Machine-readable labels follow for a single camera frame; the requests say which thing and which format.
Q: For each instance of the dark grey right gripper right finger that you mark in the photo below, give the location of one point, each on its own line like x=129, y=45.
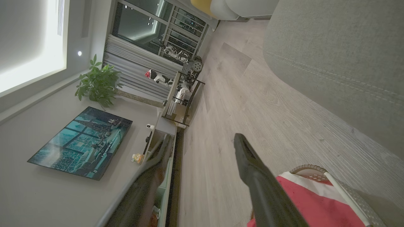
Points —
x=265, y=195

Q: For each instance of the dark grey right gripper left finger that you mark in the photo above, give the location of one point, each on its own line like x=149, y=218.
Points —
x=139, y=195

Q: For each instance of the red white cloth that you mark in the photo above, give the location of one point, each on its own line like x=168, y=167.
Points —
x=312, y=203

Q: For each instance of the grey fabric sofa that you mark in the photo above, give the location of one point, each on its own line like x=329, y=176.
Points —
x=334, y=50

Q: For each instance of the long low TV cabinet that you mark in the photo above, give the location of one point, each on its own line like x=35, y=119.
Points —
x=169, y=176

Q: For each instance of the small orange white toy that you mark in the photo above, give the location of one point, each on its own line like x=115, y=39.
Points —
x=137, y=158

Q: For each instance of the flat screen television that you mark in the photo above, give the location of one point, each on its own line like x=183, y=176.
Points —
x=82, y=143

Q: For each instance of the white laundry basket brown rim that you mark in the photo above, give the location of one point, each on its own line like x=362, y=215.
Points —
x=356, y=201

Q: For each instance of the green leafy houseplant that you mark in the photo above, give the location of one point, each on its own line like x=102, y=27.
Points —
x=99, y=83

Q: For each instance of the white robot toy red head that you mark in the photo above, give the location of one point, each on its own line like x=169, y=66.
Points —
x=159, y=78

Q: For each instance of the grey pleated curtain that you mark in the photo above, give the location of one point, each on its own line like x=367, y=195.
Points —
x=139, y=67

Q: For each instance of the black round fan device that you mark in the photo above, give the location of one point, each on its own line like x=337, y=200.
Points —
x=195, y=66

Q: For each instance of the white humanoid robot figure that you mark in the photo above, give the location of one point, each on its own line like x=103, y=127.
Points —
x=176, y=53

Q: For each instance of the large glass window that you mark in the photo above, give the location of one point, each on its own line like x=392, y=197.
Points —
x=139, y=22

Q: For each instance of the light grey armchair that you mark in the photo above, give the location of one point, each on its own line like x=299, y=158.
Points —
x=243, y=8

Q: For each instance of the yellow cushion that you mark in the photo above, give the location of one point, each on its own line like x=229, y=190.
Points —
x=202, y=6

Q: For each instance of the small white security camera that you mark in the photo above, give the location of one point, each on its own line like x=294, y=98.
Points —
x=150, y=127

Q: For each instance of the metal frame shelf rack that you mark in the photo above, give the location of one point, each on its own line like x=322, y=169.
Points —
x=181, y=101

